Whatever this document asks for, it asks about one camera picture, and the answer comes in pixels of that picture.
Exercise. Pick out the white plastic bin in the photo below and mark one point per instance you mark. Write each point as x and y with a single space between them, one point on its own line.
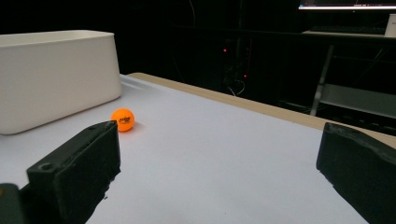
56 77

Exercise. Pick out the small white box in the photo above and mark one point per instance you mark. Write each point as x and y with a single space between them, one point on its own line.
391 26

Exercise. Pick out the white table mat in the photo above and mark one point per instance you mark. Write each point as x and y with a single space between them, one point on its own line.
202 155

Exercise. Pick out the orange ping pong ball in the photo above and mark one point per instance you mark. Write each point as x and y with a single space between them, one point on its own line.
123 119

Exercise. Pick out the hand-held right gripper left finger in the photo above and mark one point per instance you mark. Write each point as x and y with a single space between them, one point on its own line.
77 168

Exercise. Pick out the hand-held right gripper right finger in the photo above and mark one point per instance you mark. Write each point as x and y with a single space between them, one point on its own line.
364 168

